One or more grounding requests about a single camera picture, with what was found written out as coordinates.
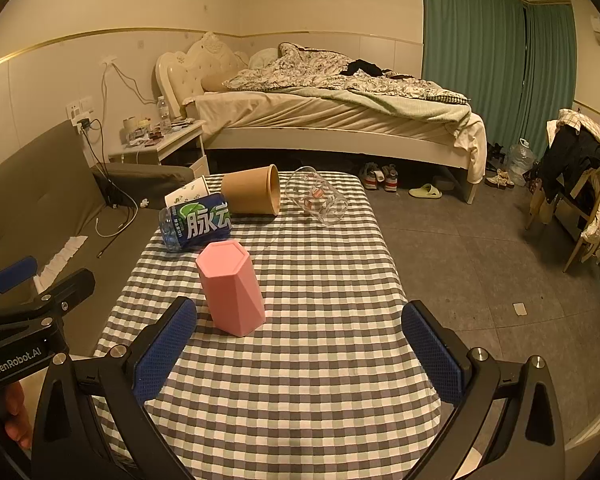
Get patterned blanket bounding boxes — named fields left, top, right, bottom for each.
left=222, top=42, right=474, bottom=127

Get grey sofa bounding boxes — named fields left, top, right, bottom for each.
left=0, top=119, right=197, bottom=362

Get black garment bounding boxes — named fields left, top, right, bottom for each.
left=347, top=58, right=387, bottom=79

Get pink faceted cup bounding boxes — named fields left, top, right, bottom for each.
left=195, top=240, right=267, bottom=338

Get green slipper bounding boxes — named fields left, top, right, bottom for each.
left=408, top=183, right=443, bottom=200

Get clear glass cup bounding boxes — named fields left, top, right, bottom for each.
left=284, top=168, right=350, bottom=229

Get clear water bottle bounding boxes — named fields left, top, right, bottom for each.
left=157, top=95, right=173, bottom=134

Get white bed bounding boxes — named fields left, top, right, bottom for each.
left=154, top=31, right=489, bottom=205

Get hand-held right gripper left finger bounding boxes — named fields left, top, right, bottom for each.
left=30, top=296, right=199, bottom=480

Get wall power outlet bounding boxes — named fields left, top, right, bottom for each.
left=65, top=101, right=94, bottom=129

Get wooden chair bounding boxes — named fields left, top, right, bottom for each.
left=524, top=160, right=600, bottom=275

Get white pillow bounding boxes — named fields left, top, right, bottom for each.
left=248, top=48, right=282, bottom=69

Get white wall cable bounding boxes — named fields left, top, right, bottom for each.
left=102, top=57, right=157, bottom=107

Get black jacket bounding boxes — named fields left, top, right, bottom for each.
left=537, top=124, right=600, bottom=212

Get white nightstand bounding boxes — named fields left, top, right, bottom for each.
left=108, top=120, right=211, bottom=178

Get beige pillow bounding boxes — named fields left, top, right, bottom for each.
left=200, top=74, right=237, bottom=94

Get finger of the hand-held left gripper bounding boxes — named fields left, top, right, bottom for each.
left=0, top=256, right=39, bottom=312
left=0, top=268, right=96, bottom=335

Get white printed paper cup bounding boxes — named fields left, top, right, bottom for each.
left=163, top=176, right=212, bottom=209

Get beige shoes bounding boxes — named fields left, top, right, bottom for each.
left=484, top=168, right=516, bottom=190

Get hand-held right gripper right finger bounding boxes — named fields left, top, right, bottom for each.
left=401, top=300, right=567, bottom=480

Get person's left hand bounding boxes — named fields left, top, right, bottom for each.
left=2, top=377, right=35, bottom=452

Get white tissue paper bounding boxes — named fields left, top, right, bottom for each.
left=34, top=234, right=89, bottom=292

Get large water jug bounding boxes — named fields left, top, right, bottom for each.
left=508, top=138, right=537, bottom=187

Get grey sneaker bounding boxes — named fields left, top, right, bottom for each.
left=381, top=163, right=400, bottom=194
left=358, top=163, right=381, bottom=191

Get black cable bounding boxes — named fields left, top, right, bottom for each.
left=81, top=119, right=137, bottom=259

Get checkered tablecloth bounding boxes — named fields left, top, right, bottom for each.
left=92, top=170, right=444, bottom=480

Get blue label plastic bottle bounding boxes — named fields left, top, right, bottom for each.
left=158, top=191, right=234, bottom=253

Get brown paper cup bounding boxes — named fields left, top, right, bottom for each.
left=220, top=164, right=281, bottom=218

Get green curtain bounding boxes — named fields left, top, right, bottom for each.
left=421, top=0, right=579, bottom=155

